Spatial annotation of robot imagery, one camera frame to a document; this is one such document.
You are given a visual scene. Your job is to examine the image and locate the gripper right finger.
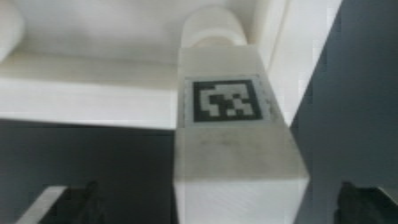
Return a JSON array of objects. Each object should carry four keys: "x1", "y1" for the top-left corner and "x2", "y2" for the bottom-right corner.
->
[{"x1": 334, "y1": 182, "x2": 398, "y2": 224}]

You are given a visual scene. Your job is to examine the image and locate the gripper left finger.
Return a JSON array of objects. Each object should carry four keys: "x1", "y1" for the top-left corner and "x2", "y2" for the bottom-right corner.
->
[{"x1": 14, "y1": 181, "x2": 105, "y2": 224}]

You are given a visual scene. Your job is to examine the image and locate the white table leg with tag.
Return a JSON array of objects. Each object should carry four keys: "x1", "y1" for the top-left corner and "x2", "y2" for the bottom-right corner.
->
[{"x1": 172, "y1": 6, "x2": 309, "y2": 224}]

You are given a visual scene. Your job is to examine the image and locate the white square table top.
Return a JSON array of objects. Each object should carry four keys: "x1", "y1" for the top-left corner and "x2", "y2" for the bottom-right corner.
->
[{"x1": 0, "y1": 0, "x2": 345, "y2": 129}]

